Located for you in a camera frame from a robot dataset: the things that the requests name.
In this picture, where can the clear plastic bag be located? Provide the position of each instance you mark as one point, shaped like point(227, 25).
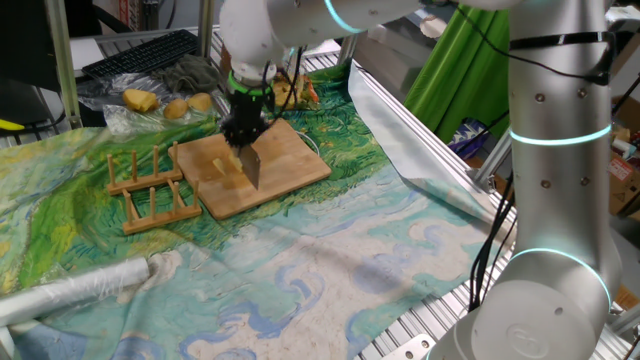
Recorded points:
point(125, 125)

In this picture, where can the whole brown potato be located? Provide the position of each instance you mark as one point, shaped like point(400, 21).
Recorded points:
point(200, 102)
point(175, 108)

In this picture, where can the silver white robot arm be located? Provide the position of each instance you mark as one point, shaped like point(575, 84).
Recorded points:
point(560, 200)

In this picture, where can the grey green rag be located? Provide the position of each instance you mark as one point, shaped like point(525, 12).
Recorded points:
point(190, 72)

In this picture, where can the black tripod stand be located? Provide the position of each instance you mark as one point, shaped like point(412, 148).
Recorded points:
point(627, 92)

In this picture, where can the steel cleaver knife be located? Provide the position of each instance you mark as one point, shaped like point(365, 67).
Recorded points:
point(251, 167)

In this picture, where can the black keyboard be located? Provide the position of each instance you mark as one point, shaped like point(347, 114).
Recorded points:
point(145, 52)

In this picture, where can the wooden peg rack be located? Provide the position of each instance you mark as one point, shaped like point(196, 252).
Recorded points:
point(150, 222)

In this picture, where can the white paper sheet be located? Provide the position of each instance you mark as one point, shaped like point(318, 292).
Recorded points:
point(85, 52)

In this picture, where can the yellow potato half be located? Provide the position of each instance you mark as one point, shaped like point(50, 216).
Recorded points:
point(235, 162)

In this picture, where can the wooden cutting board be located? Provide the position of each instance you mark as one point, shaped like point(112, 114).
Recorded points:
point(290, 167)

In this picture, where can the yellow object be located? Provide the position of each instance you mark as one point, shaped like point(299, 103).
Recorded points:
point(10, 125)

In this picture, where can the black monitor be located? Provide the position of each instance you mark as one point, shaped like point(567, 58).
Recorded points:
point(25, 45)

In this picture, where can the grey metal box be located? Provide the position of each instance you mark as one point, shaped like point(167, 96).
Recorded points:
point(395, 55)

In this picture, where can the bag of chopped potato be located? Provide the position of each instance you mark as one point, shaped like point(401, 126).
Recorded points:
point(300, 92)

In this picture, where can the cardboard box red label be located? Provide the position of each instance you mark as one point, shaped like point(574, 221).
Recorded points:
point(625, 190)

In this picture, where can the green curtain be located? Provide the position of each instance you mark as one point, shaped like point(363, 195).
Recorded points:
point(460, 75)

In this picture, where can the aluminium corner plate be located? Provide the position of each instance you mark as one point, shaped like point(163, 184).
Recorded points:
point(410, 347)

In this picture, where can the painted landscape tablecloth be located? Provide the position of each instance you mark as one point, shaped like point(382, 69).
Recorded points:
point(300, 280)

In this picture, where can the aluminium frame post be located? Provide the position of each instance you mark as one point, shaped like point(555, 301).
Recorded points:
point(206, 30)
point(492, 160)
point(62, 65)

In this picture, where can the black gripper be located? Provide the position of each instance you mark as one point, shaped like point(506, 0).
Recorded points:
point(246, 107)

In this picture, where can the red white striped object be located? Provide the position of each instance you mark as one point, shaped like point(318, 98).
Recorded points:
point(129, 15)

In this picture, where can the thin yellow potato slice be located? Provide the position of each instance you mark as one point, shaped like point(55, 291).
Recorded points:
point(219, 166)

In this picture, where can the clear plastic wrap roll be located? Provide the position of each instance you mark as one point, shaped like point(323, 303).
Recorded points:
point(75, 290)

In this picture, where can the peeled cut yellow potato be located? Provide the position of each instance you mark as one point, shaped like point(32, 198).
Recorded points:
point(140, 100)

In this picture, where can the blue patterned bag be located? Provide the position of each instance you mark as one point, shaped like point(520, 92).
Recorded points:
point(467, 137)

